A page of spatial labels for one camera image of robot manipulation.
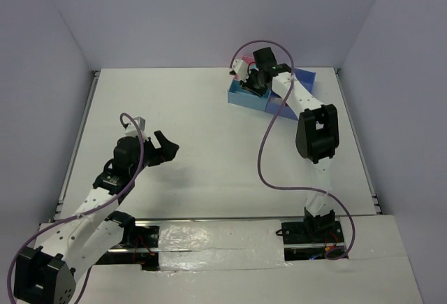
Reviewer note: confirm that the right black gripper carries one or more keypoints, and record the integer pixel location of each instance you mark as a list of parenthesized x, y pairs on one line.
[(260, 92)]

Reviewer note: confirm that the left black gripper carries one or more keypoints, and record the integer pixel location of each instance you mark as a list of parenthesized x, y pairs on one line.
[(167, 152)]

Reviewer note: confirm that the square pink compact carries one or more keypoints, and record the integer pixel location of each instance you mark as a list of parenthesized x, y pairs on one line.
[(276, 100)]

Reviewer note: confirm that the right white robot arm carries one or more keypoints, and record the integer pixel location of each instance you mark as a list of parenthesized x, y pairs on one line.
[(317, 135)]

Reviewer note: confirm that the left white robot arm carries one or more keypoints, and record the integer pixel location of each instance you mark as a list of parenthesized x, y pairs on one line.
[(50, 272)]

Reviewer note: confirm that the light blue organizer bin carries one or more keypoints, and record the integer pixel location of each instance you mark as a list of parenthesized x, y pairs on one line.
[(240, 97)]

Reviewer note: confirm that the purple blue organizer bin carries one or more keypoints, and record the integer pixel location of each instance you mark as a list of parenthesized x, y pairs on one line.
[(306, 79)]

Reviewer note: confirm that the pink organizer bin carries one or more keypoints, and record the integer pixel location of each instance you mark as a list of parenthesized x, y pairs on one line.
[(250, 64)]

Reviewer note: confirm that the white foam board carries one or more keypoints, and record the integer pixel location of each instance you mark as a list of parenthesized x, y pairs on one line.
[(243, 262)]

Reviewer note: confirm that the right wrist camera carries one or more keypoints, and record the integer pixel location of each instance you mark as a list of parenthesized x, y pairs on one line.
[(239, 68)]

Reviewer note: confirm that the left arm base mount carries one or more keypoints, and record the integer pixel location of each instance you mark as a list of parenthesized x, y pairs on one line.
[(138, 245)]

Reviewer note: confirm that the aluminium rail frame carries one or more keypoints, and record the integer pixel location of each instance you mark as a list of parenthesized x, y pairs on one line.
[(62, 196)]

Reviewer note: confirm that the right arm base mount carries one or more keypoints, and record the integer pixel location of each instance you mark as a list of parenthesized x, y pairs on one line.
[(313, 238)]

